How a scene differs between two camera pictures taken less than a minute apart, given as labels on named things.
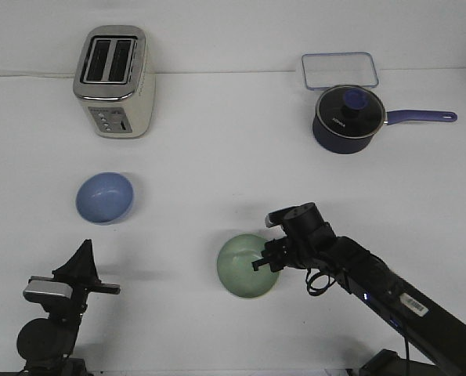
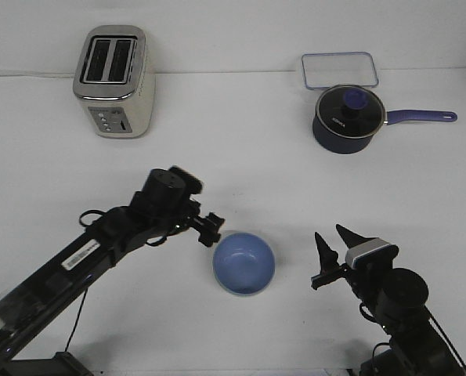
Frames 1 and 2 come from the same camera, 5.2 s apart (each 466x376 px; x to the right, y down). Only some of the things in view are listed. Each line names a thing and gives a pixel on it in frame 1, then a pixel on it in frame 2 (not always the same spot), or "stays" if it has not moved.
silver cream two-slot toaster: (113, 81) stays
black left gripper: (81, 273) to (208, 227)
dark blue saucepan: (348, 124) stays
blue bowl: (105, 197) to (243, 264)
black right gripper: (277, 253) to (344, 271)
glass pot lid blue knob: (351, 112) stays
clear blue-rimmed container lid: (323, 70) stays
